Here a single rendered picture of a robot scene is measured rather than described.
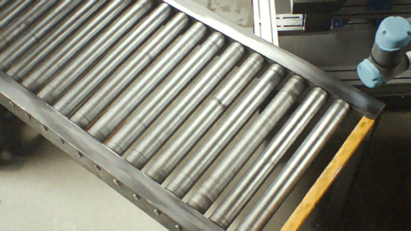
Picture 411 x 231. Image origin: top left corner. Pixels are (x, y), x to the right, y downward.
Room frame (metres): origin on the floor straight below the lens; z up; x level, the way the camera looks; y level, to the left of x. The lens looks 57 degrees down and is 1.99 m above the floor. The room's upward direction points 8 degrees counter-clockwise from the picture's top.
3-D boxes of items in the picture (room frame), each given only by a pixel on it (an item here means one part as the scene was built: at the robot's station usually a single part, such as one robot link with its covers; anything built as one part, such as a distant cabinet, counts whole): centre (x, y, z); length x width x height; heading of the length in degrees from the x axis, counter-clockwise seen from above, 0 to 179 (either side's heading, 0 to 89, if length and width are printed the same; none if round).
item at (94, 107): (0.95, 0.18, 0.77); 0.47 x 0.05 x 0.05; 135
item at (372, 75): (0.80, -0.46, 0.85); 0.11 x 0.08 x 0.09; 115
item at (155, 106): (0.86, 0.08, 0.77); 0.47 x 0.05 x 0.05; 135
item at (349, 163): (0.72, -0.41, 0.34); 0.06 x 0.06 x 0.68; 45
